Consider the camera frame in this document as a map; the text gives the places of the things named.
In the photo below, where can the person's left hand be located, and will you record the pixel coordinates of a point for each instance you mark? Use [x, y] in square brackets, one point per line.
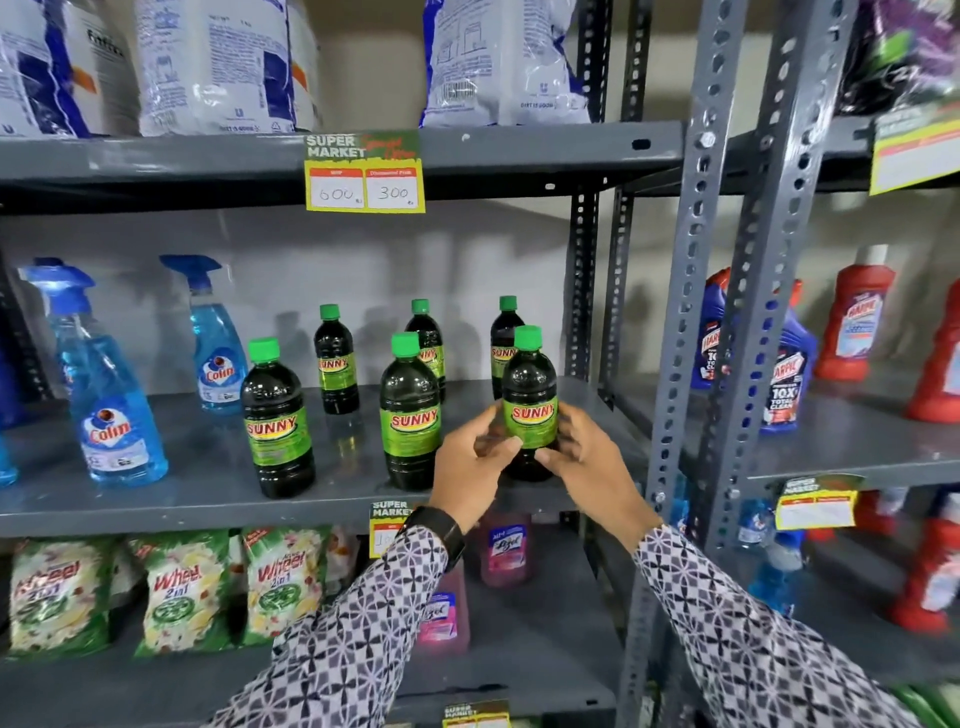
[465, 472]

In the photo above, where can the person's right hand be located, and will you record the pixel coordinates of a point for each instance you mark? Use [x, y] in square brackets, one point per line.
[596, 480]

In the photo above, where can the dark green-capped bottle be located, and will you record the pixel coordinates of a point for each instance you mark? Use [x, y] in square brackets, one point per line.
[431, 337]
[529, 390]
[410, 420]
[277, 435]
[499, 334]
[336, 367]

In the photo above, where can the grey metal shelf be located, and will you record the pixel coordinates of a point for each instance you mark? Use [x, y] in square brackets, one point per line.
[187, 487]

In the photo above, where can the person's right forearm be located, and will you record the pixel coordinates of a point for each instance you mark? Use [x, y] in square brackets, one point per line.
[750, 645]

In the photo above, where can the black wristwatch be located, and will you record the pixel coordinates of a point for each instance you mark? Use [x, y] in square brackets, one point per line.
[435, 529]

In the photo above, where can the pink cleaner bottle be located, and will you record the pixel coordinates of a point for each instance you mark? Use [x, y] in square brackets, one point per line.
[442, 615]
[508, 551]

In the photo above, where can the yellow green price tag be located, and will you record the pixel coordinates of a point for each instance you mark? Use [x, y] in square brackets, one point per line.
[476, 716]
[915, 154]
[386, 525]
[817, 506]
[364, 176]

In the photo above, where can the green detergent packet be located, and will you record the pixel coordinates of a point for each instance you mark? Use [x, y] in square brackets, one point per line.
[184, 592]
[281, 585]
[343, 559]
[60, 600]

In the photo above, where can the small blue white bottle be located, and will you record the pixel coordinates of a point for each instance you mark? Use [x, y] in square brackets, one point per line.
[754, 525]
[776, 577]

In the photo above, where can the grey slotted metal rack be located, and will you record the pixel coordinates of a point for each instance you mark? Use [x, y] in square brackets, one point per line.
[847, 442]

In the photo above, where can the white blue detergent bag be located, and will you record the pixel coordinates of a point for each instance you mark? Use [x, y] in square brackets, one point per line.
[502, 60]
[37, 67]
[217, 67]

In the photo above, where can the dark purple packet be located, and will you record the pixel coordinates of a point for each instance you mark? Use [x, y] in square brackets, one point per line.
[907, 52]

